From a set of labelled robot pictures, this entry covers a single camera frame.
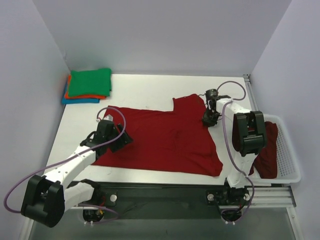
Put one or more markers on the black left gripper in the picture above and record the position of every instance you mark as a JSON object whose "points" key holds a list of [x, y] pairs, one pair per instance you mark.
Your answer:
{"points": [[122, 137]]}

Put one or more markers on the folded blue t shirt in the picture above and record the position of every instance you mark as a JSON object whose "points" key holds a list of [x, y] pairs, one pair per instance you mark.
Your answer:
{"points": [[66, 101]]}

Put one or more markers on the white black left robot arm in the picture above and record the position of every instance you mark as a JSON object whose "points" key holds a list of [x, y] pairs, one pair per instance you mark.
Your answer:
{"points": [[49, 196]]}

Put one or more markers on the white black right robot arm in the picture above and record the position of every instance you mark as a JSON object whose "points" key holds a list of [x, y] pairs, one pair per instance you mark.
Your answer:
{"points": [[244, 134]]}

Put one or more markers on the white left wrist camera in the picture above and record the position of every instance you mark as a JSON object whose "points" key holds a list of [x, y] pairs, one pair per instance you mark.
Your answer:
{"points": [[105, 118]]}

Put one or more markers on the folded green t shirt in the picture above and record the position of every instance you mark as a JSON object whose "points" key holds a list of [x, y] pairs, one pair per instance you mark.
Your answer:
{"points": [[90, 82]]}

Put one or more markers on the bright red t shirt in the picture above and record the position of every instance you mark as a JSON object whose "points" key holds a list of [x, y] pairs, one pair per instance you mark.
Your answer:
{"points": [[171, 141]]}

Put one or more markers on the aluminium front frame rail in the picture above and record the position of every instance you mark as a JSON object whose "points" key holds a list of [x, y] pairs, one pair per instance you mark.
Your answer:
{"points": [[272, 197]]}

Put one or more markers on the white plastic laundry basket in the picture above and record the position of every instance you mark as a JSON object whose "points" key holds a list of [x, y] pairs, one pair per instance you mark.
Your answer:
{"points": [[288, 171]]}

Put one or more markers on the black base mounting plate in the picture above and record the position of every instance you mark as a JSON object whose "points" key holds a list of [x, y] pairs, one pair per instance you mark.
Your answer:
{"points": [[161, 211]]}

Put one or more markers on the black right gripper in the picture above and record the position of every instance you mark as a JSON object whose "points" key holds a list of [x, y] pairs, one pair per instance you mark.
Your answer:
{"points": [[210, 117]]}

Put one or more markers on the aluminium right side rail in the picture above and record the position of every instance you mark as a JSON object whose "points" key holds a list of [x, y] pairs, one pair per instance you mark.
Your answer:
{"points": [[250, 92]]}

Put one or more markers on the dark red t shirt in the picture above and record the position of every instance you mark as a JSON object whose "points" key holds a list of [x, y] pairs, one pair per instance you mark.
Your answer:
{"points": [[266, 161]]}

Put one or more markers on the folded orange t shirt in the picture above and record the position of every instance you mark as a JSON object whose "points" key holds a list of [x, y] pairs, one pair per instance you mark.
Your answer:
{"points": [[83, 96]]}

